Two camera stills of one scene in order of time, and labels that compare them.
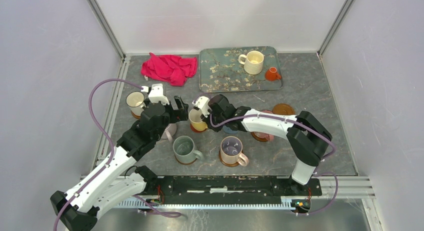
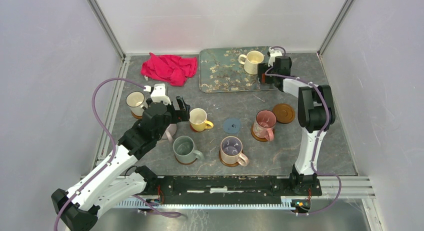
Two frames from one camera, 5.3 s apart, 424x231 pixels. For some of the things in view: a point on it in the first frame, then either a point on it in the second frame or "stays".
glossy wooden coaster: x=231 y=165 stays
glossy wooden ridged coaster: x=186 y=163 stays
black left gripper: x=180 y=114 stays
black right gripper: x=207 y=121 -> x=262 y=68
